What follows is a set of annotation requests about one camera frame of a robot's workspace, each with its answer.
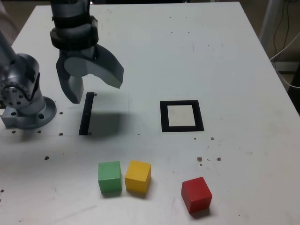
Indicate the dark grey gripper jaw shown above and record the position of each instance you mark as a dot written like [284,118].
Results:
[70,90]

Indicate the white slanted post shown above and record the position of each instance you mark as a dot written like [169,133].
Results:
[269,21]

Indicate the green cube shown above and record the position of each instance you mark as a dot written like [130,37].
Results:
[109,178]

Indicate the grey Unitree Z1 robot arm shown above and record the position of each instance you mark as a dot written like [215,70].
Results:
[23,77]

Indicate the yellow cube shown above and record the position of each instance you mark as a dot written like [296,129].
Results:
[137,178]

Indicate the red cube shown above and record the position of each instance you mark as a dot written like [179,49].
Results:
[197,194]

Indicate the black tape square outline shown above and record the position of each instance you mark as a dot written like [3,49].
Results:
[164,117]

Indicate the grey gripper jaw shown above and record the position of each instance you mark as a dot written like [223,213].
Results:
[105,68]

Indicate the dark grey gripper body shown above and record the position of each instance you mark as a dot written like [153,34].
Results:
[77,52]

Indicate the black tape strip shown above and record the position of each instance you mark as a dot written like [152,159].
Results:
[86,112]

